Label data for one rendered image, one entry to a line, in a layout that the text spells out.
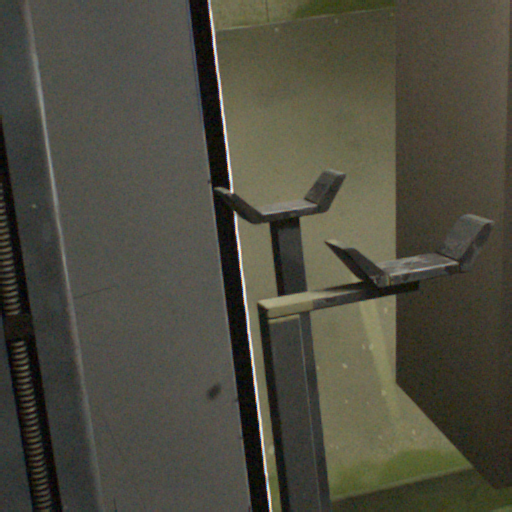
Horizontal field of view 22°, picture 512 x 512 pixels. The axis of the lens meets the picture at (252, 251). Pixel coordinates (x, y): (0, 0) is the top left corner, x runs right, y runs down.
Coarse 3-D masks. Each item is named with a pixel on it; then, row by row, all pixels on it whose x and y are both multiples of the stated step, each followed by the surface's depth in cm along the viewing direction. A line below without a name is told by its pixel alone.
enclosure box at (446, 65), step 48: (432, 0) 188; (480, 0) 175; (432, 48) 191; (480, 48) 177; (432, 96) 194; (480, 96) 179; (432, 144) 196; (480, 144) 182; (432, 192) 199; (480, 192) 184; (432, 240) 202; (432, 288) 205; (480, 288) 189; (432, 336) 208; (480, 336) 192; (432, 384) 211; (480, 384) 194; (480, 432) 197
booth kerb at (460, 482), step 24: (408, 480) 278; (432, 480) 279; (456, 480) 281; (480, 480) 283; (336, 504) 274; (360, 504) 275; (384, 504) 277; (408, 504) 279; (432, 504) 280; (456, 504) 282; (480, 504) 283; (504, 504) 285
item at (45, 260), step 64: (0, 0) 64; (0, 64) 64; (0, 128) 66; (0, 192) 66; (0, 256) 66; (64, 256) 67; (0, 320) 66; (64, 320) 67; (0, 384) 67; (64, 384) 68; (0, 448) 68; (64, 448) 69
